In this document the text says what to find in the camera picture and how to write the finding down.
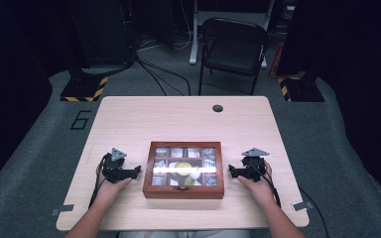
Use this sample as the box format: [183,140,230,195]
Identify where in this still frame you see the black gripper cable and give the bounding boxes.
[88,154,109,209]
[257,167,282,209]

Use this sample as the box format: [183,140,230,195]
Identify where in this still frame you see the wooden box with glass lid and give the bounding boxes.
[142,141,225,200]

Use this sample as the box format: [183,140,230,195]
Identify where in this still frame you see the person's right hand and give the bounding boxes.
[237,160,276,206]

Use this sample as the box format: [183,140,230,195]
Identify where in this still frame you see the person's left hand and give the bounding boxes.
[93,163,133,207]

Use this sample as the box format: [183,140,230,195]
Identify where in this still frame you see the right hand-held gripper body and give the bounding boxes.
[239,147,270,183]

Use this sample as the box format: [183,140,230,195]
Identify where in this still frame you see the black equipment cabinet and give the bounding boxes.
[63,0,137,69]

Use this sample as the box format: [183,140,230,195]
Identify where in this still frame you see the black hazard-striped stand base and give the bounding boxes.
[276,74,325,103]
[60,74,109,103]

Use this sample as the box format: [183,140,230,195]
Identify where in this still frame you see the grey tape strip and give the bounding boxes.
[291,200,315,212]
[50,203,75,217]

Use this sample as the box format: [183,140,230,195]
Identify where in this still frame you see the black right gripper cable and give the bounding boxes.
[257,167,282,209]

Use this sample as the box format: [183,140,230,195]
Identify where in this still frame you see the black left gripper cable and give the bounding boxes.
[88,154,109,209]

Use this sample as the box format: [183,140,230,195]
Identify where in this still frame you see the thin black floor cable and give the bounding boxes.
[298,186,330,238]

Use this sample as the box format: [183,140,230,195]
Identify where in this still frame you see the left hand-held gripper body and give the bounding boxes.
[100,147,130,184]

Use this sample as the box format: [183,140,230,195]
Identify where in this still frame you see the black folding chair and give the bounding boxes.
[197,17,269,96]

